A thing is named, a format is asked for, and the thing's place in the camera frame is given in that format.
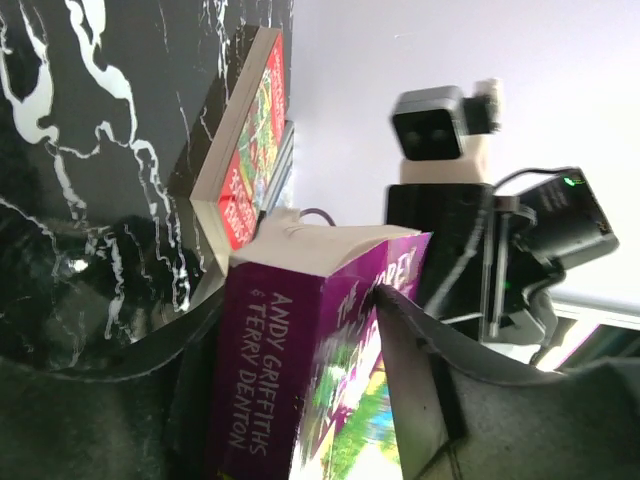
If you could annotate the purple 117-storey treehouse book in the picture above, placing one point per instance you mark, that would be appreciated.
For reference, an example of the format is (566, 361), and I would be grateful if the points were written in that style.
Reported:
(298, 341)

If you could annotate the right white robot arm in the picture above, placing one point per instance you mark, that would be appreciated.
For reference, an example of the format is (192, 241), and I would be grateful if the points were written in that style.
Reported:
(571, 228)

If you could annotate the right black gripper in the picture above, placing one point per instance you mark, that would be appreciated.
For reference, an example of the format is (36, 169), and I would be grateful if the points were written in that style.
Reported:
(477, 277)

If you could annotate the red 13-storey treehouse book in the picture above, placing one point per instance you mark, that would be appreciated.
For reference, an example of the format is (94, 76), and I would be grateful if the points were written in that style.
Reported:
(237, 170)

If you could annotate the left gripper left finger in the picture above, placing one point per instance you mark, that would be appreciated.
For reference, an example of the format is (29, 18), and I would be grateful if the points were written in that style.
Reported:
(144, 417)

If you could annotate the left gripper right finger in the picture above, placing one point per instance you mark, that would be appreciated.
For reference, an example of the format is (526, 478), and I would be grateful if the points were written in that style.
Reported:
(464, 411)

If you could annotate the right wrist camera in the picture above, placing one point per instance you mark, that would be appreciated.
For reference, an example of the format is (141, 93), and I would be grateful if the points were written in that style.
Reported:
(444, 135)

